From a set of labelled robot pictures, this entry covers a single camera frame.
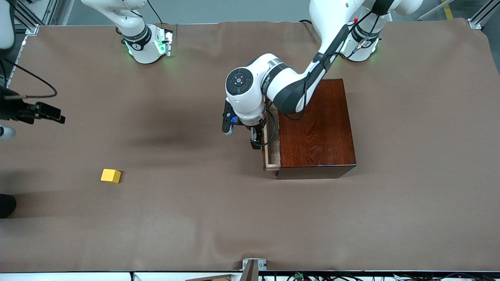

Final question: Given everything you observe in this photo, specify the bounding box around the wooden drawer with white handle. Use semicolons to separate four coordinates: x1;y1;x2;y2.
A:
261;105;282;172

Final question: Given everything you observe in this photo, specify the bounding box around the yellow block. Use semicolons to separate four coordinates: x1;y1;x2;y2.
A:
100;169;122;184

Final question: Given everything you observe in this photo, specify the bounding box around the dark brown wooden cabinet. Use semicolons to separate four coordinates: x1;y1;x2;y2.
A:
275;79;357;180

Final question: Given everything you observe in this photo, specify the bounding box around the black round object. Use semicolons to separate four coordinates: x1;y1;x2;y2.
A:
0;194;16;219

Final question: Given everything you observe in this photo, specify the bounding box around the aluminium frame profile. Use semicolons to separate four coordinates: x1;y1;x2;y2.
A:
14;0;59;35
468;0;500;30

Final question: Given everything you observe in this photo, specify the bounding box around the grey metal bracket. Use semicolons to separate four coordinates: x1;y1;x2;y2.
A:
242;258;267;271

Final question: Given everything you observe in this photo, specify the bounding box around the black right arm base cable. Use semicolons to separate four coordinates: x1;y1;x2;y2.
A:
146;0;164;25

